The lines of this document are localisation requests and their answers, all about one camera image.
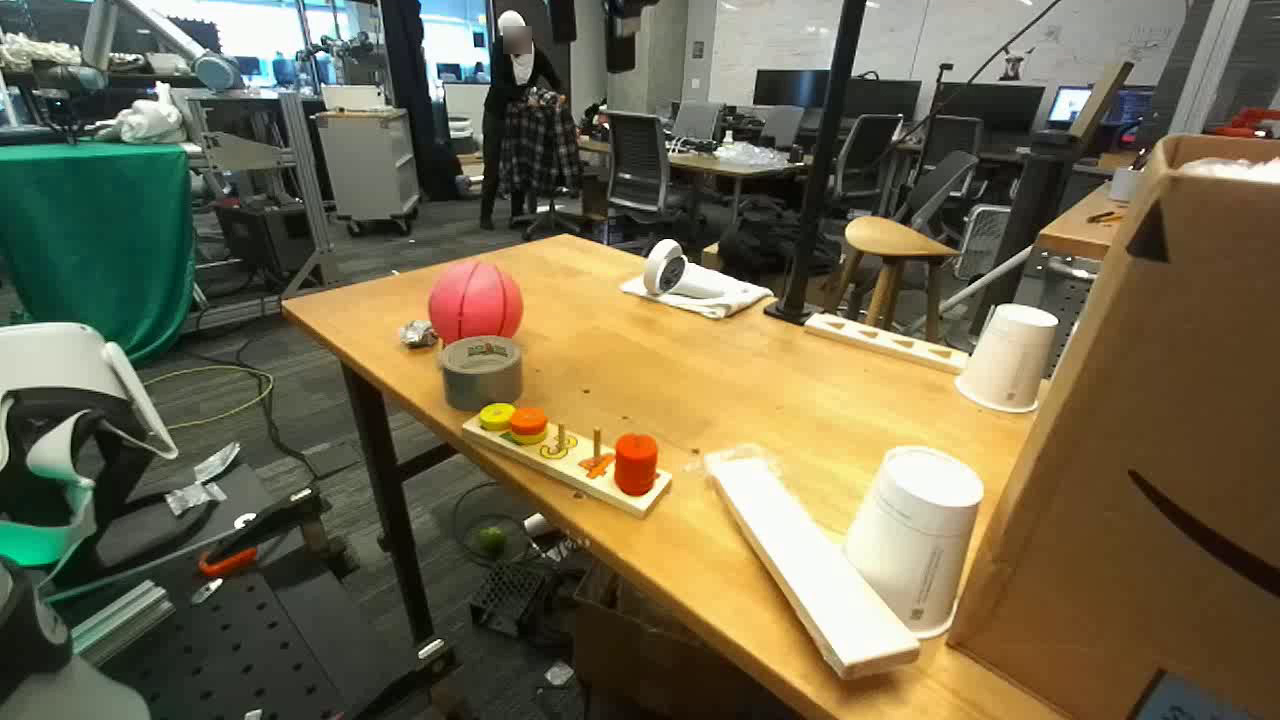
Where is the pink rubber basketball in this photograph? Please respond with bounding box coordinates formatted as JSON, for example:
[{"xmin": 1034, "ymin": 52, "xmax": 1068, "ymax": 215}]
[{"xmin": 423, "ymin": 257, "xmax": 527, "ymax": 348}]

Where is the white folded cloth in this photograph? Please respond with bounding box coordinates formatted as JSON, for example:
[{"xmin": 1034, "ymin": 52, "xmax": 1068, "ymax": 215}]
[{"xmin": 620, "ymin": 262, "xmax": 775, "ymax": 325}]

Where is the white VR controller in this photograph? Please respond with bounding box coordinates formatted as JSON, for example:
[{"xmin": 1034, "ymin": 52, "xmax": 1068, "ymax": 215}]
[{"xmin": 642, "ymin": 235, "xmax": 733, "ymax": 303}]

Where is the red stacking cylinder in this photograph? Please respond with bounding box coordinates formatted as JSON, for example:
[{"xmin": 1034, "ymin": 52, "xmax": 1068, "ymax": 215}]
[{"xmin": 614, "ymin": 434, "xmax": 666, "ymax": 502}]

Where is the wooden strip with holes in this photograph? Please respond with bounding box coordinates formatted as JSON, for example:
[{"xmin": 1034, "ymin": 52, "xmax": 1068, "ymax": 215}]
[{"xmin": 806, "ymin": 308, "xmax": 971, "ymax": 375}]

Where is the white flat board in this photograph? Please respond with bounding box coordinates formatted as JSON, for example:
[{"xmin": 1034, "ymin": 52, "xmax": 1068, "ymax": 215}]
[{"xmin": 702, "ymin": 449, "xmax": 926, "ymax": 684}]

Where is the black vertical pole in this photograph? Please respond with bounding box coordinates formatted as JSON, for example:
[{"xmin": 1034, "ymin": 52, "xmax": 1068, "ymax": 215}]
[{"xmin": 775, "ymin": 0, "xmax": 873, "ymax": 330}]

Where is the person in dark clothes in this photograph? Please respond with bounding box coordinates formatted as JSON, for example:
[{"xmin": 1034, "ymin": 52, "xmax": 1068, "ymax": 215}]
[{"xmin": 476, "ymin": 9, "xmax": 584, "ymax": 234}]

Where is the round wooden stool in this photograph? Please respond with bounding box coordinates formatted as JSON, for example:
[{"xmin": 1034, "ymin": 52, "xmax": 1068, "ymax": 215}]
[{"xmin": 834, "ymin": 214, "xmax": 960, "ymax": 334}]

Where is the white paper cup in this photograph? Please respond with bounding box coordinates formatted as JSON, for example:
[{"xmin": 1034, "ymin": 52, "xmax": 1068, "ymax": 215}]
[
  {"xmin": 954, "ymin": 302, "xmax": 1065, "ymax": 416},
  {"xmin": 846, "ymin": 446, "xmax": 989, "ymax": 641}
]

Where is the white rolling cart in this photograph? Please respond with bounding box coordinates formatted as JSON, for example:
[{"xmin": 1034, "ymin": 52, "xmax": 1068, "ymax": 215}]
[{"xmin": 313, "ymin": 104, "xmax": 423, "ymax": 242}]

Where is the cardboard shipping box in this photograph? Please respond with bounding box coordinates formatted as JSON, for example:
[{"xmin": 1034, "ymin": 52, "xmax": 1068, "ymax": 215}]
[{"xmin": 947, "ymin": 131, "xmax": 1280, "ymax": 720}]

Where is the green table cloth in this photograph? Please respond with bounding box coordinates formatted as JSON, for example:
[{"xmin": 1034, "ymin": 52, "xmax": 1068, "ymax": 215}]
[{"xmin": 0, "ymin": 139, "xmax": 199, "ymax": 363}]

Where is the orange stacking ring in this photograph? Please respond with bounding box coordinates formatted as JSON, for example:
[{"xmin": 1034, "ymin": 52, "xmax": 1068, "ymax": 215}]
[{"xmin": 503, "ymin": 405, "xmax": 551, "ymax": 449}]

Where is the grey duct tape roll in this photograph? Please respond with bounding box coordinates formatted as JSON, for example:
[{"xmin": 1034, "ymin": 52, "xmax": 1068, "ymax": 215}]
[{"xmin": 437, "ymin": 334, "xmax": 527, "ymax": 416}]

